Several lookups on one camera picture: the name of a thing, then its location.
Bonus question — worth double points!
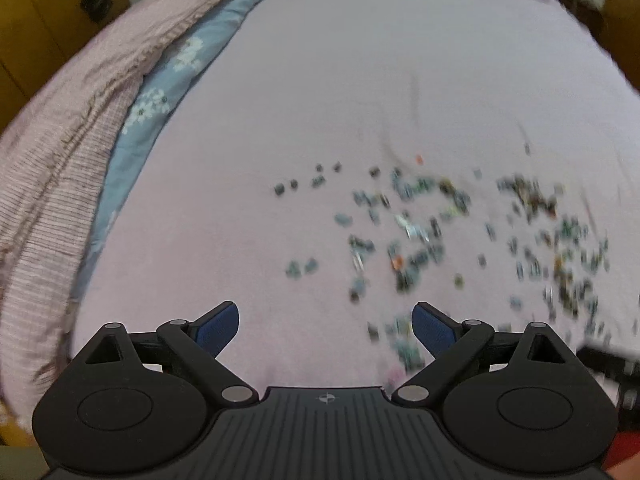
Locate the scattered toy bricks on bed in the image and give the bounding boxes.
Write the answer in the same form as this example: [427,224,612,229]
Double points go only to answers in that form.
[272,153,616,376]

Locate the pink bed sheet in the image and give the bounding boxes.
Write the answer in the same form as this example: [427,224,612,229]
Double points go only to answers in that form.
[72,0,639,389]

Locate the pink checked quilt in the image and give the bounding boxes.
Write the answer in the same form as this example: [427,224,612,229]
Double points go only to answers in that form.
[1,0,221,431]

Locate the blue floral blanket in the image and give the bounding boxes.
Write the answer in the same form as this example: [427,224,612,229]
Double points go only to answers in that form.
[70,0,262,304]

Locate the yellow wooden wardrobe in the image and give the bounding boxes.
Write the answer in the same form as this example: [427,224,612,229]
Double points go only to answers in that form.
[1,0,130,127]

